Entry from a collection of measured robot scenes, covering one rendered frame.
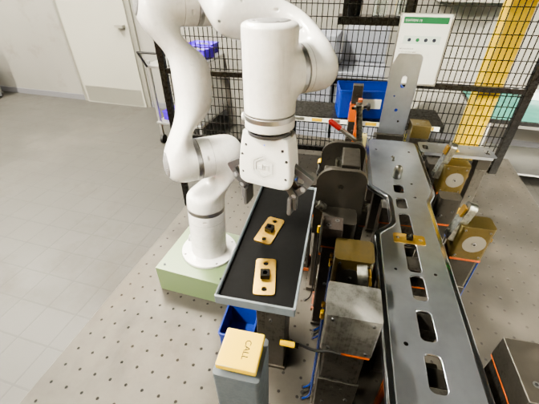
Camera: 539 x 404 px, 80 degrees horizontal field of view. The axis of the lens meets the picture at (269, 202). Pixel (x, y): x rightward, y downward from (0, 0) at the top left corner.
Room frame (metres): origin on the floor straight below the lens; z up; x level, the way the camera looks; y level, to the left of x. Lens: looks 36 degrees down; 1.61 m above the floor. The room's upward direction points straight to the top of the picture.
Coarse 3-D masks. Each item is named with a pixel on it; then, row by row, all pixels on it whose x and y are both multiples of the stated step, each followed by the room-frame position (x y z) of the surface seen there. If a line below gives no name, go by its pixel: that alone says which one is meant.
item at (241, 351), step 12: (228, 336) 0.27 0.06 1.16; (240, 336) 0.27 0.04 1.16; (252, 336) 0.27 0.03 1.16; (264, 336) 0.27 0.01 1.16; (228, 348) 0.26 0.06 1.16; (240, 348) 0.26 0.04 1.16; (252, 348) 0.26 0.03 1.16; (228, 360) 0.24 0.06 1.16; (240, 360) 0.24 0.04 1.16; (252, 360) 0.24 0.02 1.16; (240, 372) 0.22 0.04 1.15; (252, 372) 0.22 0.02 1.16
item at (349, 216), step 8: (328, 208) 0.70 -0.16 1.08; (336, 208) 0.70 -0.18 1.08; (344, 208) 0.70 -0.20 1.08; (336, 216) 0.66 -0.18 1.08; (344, 216) 0.66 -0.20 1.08; (352, 216) 0.66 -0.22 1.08; (320, 224) 0.67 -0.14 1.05; (344, 224) 0.64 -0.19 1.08; (352, 224) 0.63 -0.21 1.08; (320, 232) 0.65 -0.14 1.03; (344, 232) 0.63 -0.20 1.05; (352, 232) 0.63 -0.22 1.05; (320, 240) 0.65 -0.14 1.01; (320, 248) 0.65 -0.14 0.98; (312, 288) 0.68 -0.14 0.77; (312, 296) 0.69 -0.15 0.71; (312, 304) 0.66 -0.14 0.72
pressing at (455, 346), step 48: (384, 144) 1.26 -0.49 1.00; (384, 192) 0.89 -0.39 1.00; (432, 192) 0.90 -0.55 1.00; (384, 240) 0.66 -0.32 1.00; (432, 240) 0.66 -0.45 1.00; (384, 288) 0.49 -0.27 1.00; (432, 288) 0.49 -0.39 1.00; (384, 336) 0.37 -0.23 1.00; (384, 384) 0.28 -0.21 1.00; (480, 384) 0.28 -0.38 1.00
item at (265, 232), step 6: (270, 216) 0.56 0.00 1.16; (270, 222) 0.54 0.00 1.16; (282, 222) 0.54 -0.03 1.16; (264, 228) 0.52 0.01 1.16; (270, 228) 0.51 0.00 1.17; (276, 228) 0.52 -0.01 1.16; (258, 234) 0.50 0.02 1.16; (264, 234) 0.50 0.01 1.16; (270, 234) 0.50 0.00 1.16; (276, 234) 0.50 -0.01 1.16; (258, 240) 0.48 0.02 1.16; (264, 240) 0.48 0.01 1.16; (270, 240) 0.48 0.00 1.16
